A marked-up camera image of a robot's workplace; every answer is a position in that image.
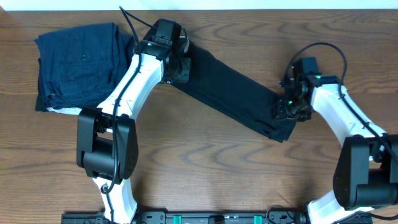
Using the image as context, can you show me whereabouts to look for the black polo shirt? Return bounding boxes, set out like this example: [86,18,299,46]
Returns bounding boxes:
[173,42,295,142]

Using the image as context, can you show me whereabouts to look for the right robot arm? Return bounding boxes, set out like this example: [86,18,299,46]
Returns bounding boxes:
[274,57,397,223]

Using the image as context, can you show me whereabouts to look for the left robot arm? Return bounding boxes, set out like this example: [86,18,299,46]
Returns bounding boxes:
[76,19,191,223]

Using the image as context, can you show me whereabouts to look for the folded dark blue garment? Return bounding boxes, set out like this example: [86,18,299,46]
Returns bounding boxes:
[35,22,135,109]

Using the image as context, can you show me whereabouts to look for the folded black garment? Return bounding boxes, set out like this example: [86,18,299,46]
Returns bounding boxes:
[35,58,83,113]

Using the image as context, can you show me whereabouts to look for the folded white garment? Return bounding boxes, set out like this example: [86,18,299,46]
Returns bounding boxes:
[47,108,81,116]

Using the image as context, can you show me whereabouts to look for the small looped black cable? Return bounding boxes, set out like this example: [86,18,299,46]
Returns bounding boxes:
[266,204,299,224]

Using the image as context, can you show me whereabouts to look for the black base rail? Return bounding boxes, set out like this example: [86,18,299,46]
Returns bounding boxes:
[61,210,373,224]

